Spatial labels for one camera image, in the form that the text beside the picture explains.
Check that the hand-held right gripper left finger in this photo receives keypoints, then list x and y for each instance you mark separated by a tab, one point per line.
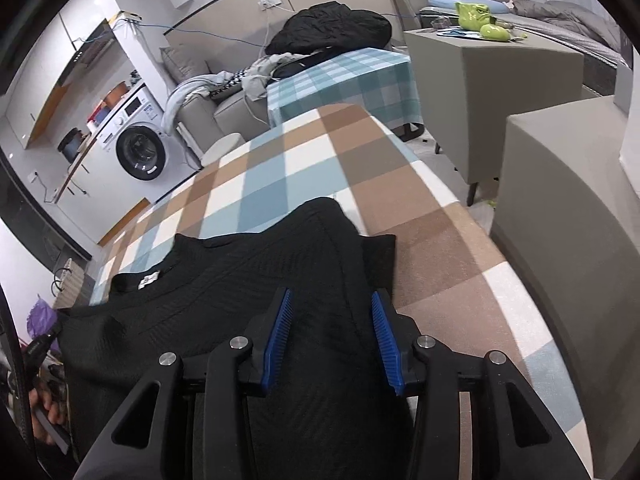
277	340

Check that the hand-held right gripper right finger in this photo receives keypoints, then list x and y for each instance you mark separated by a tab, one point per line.
385	345

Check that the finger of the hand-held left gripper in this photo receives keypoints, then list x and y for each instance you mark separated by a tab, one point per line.
42	344

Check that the black knit sweater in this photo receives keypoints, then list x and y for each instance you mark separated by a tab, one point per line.
320	270

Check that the light grey clothes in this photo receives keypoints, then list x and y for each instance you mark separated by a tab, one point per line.
260	72

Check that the person's left hand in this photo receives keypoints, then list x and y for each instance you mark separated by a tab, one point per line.
47	407

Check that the purple bag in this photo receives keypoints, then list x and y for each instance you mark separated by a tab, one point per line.
42	317

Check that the wicker laundry basket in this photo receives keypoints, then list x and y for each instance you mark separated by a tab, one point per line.
72	285

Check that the white counter cabinet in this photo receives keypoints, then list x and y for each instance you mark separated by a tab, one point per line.
115	200

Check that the checked brown blue blanket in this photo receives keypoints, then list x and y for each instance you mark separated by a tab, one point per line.
310	160

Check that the round white stool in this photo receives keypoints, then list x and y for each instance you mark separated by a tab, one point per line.
222	147

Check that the black pot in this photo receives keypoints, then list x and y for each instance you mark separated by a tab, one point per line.
70	145

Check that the white washing machine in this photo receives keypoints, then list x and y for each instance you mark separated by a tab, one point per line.
140	150

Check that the large grey cabinet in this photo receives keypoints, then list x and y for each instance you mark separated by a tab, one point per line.
565	210

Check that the grey sofa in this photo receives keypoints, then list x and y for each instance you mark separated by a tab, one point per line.
230	110

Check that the white upper cabinet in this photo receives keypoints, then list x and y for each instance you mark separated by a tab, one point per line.
35	95

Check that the houndstooth pillow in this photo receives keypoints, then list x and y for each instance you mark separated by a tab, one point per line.
227	85

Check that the copper pot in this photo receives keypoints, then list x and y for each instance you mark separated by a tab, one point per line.
119	95

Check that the teal checked tablecloth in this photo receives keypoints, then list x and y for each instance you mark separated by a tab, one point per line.
345	85

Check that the white throw blanket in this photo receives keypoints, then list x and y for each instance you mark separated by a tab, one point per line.
190	90

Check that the small grey cabinet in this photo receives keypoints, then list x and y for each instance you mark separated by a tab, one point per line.
500	100

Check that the range hood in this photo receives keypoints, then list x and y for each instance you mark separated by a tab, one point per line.
92	50

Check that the black puffer jacket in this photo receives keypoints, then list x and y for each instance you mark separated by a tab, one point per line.
330	25

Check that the green toy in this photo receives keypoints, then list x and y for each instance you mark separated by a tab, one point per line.
475	15

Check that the light blue pillow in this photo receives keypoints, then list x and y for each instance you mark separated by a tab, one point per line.
445	2

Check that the grey duvet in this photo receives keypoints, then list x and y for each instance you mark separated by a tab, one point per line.
575	20

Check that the white wall socket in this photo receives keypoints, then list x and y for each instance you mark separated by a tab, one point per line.
269	3

